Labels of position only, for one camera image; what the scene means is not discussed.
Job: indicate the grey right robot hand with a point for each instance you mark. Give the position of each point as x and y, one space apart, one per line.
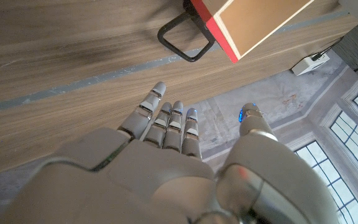
154 180

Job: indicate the wooden drawer with red front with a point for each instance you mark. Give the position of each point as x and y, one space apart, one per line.
253 25

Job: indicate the printed window backdrop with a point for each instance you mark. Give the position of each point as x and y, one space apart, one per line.
259 90

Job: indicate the white power strip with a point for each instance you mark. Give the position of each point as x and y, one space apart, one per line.
308 63

